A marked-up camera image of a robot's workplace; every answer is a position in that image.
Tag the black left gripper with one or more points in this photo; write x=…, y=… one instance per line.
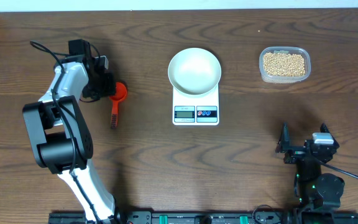
x=110, y=89

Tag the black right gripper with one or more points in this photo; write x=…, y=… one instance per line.
x=296, y=152

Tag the red measuring scoop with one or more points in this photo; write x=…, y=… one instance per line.
x=120, y=96

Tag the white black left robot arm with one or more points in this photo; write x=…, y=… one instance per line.
x=59, y=137

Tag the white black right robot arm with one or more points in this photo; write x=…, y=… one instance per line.
x=319, y=193

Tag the cream round bowl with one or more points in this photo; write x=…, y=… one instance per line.
x=194, y=71

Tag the white digital kitchen scale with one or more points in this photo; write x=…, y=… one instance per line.
x=192, y=110

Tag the clear plastic container of beans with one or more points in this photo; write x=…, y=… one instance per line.
x=284, y=65

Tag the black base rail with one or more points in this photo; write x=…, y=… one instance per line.
x=144, y=217

